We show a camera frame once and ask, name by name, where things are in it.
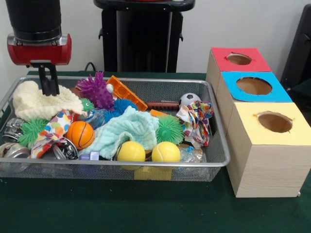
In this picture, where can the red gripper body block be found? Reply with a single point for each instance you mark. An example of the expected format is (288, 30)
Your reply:
(39, 54)

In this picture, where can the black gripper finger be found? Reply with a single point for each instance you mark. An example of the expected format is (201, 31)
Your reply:
(55, 81)
(45, 81)

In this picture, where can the cream knitted cloth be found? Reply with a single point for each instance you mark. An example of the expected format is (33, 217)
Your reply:
(31, 104)

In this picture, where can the purple spiky toy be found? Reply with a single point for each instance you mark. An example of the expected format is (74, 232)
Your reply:
(96, 91)

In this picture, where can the colourful polka dot cloth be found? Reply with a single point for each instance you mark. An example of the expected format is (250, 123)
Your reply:
(56, 128)
(194, 121)

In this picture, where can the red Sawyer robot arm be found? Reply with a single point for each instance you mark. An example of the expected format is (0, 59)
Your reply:
(34, 17)

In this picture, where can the shallow mesh bin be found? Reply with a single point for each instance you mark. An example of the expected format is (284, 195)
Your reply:
(48, 172)

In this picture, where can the wooden box with three holes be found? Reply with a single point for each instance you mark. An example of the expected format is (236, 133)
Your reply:
(267, 170)

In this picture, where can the orange toy basketball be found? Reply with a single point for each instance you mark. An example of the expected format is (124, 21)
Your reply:
(80, 135)

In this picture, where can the orange toy brick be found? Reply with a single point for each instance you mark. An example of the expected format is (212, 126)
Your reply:
(121, 89)

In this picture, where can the mint green cloth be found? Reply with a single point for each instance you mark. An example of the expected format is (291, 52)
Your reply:
(131, 128)

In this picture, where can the smooth yellow ball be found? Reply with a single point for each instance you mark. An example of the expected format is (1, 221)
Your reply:
(131, 151)

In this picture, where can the yellow tennis ball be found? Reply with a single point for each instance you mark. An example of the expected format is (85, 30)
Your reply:
(166, 152)

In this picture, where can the small soccer ball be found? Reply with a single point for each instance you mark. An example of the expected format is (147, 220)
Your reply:
(189, 98)

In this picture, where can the dark green tablecloth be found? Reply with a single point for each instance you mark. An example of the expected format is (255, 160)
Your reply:
(145, 208)

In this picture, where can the black upright panel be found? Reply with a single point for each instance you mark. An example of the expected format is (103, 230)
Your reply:
(301, 48)

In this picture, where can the dark green cloth side table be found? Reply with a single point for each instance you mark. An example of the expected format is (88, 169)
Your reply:
(303, 93)

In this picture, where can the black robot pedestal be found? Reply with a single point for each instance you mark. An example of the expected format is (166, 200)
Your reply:
(145, 36)

